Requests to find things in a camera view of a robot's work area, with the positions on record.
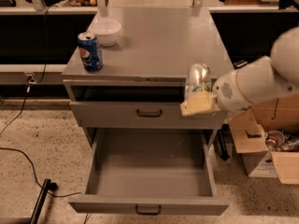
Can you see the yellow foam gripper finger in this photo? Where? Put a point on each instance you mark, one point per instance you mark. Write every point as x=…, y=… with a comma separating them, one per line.
x=199, y=103

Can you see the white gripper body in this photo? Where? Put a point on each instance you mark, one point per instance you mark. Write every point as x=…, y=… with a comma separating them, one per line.
x=226, y=92

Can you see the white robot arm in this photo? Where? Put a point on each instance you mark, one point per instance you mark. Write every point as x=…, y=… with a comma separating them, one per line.
x=270, y=77

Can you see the grey drawer cabinet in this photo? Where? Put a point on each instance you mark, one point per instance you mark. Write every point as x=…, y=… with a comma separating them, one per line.
x=151, y=60

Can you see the open grey middle drawer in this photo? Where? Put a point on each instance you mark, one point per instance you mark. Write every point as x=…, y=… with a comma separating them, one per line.
x=149, y=172

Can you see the closed grey top drawer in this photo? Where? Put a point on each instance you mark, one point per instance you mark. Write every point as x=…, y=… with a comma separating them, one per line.
x=141, y=115

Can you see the blue pepsi can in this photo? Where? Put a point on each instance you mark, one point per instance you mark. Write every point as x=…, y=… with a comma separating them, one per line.
x=90, y=52

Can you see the small black device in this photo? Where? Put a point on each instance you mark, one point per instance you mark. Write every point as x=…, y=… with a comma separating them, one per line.
x=239, y=64

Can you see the cardboard box with cans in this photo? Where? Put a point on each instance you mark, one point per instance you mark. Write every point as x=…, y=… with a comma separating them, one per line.
x=249, y=130

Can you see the white ceramic bowl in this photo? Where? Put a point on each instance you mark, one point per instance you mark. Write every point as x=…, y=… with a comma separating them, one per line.
x=107, y=31

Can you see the black metal stand leg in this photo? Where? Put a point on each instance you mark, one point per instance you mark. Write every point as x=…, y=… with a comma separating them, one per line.
x=47, y=188

